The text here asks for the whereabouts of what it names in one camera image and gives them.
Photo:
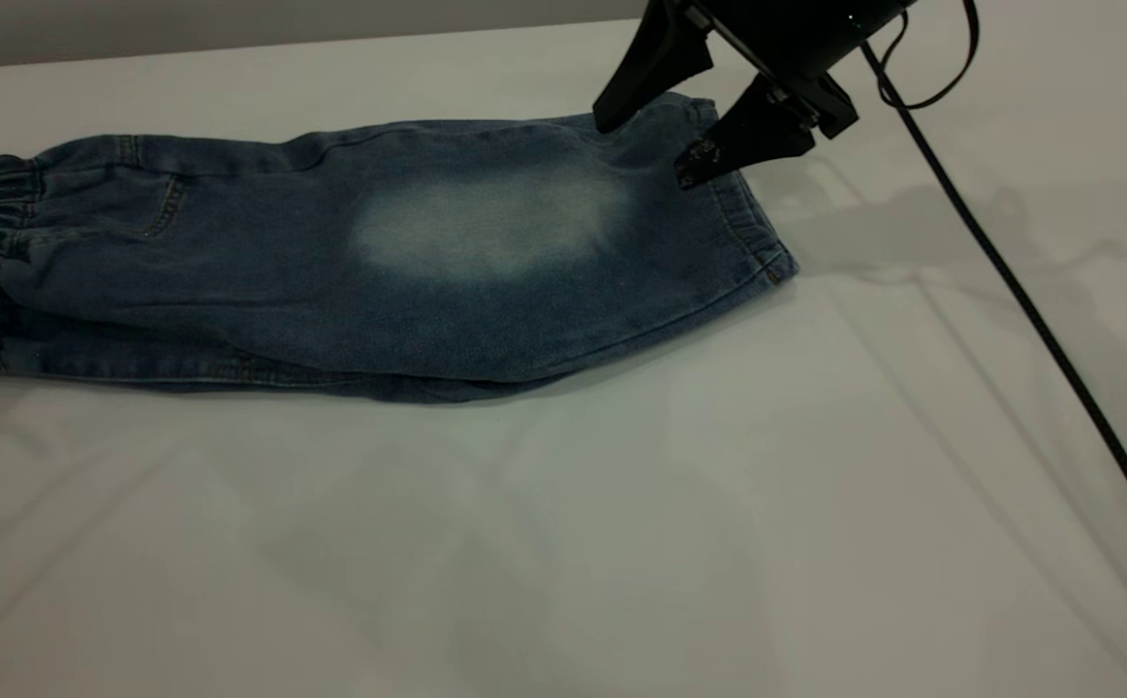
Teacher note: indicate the blue denim shorts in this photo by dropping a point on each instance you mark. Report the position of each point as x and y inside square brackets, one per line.
[427, 310]

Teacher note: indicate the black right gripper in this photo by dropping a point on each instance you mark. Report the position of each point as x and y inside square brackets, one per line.
[796, 34]

